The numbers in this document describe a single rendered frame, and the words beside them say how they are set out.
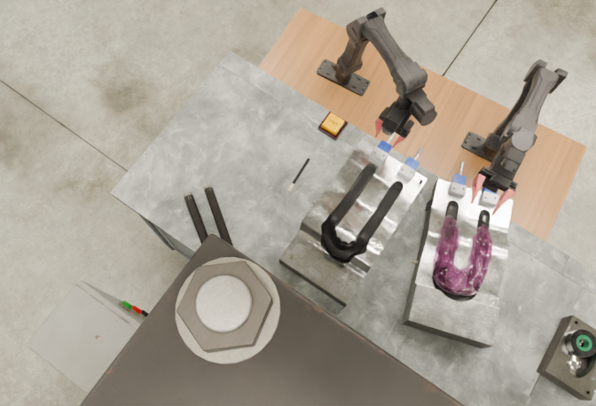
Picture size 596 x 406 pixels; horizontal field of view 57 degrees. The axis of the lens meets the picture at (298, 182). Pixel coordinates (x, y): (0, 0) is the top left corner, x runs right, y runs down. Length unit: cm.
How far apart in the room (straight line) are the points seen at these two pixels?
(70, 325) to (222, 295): 69
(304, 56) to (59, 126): 149
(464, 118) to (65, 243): 192
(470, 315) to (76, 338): 113
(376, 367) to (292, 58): 167
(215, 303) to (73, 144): 255
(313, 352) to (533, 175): 161
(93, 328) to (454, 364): 113
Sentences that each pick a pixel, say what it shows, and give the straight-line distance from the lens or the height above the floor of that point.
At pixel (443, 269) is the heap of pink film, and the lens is 183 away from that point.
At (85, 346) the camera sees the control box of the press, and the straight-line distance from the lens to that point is 122.
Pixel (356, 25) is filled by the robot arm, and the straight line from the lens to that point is 171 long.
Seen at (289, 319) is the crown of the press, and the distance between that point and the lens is 62.
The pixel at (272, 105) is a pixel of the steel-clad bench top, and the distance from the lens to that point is 206.
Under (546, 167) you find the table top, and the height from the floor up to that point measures 80.
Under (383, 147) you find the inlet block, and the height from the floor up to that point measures 90.
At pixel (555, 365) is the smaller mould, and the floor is 87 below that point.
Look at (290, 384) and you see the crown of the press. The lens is 62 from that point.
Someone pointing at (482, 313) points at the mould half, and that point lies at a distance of 182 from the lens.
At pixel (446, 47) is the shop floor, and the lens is 328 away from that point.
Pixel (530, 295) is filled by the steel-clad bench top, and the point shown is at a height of 80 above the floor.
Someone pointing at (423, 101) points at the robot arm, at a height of 122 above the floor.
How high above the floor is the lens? 262
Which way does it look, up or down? 70 degrees down
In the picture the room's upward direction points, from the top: 2 degrees clockwise
